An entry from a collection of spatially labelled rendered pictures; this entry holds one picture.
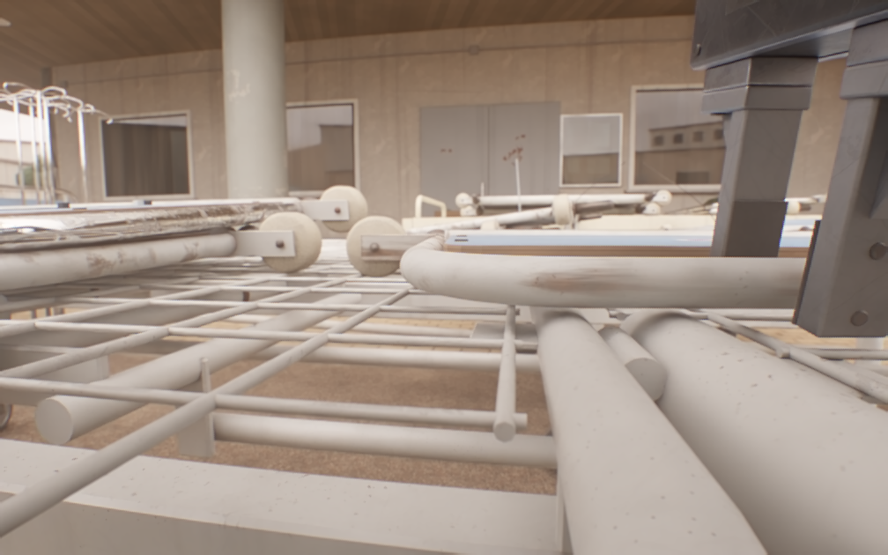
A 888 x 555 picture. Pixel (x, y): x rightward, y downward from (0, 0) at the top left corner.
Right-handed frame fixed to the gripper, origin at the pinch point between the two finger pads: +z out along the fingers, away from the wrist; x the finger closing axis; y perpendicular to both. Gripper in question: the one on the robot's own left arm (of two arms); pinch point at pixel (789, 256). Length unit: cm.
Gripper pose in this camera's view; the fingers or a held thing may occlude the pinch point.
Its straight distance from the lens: 23.4
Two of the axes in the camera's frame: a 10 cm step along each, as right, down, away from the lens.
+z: 0.1, 9.6, 3.0
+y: 10.0, 0.0, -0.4
